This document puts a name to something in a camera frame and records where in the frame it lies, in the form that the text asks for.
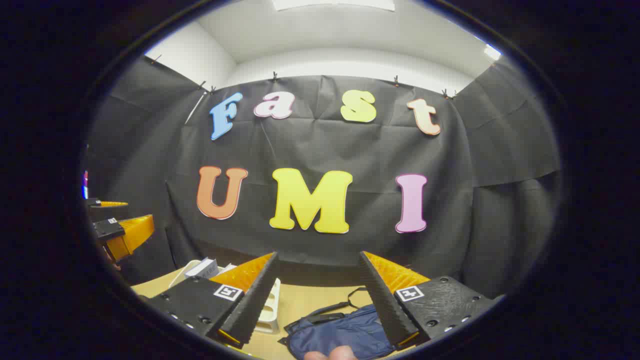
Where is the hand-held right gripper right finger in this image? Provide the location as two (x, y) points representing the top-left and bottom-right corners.
(358, 251), (496, 351)

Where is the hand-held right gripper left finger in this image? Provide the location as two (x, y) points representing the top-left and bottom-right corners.
(145, 251), (280, 350)

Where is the white plastic bookshelf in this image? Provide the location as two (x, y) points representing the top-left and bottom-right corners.
(167, 259), (282, 335)

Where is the blue schoolbag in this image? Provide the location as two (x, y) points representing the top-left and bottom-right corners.
(277, 286), (401, 360)

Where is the light blue cover book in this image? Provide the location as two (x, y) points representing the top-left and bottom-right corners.
(184, 257), (220, 280)

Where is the row of black cloth clips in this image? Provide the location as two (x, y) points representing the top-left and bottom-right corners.
(150, 54), (458, 100)

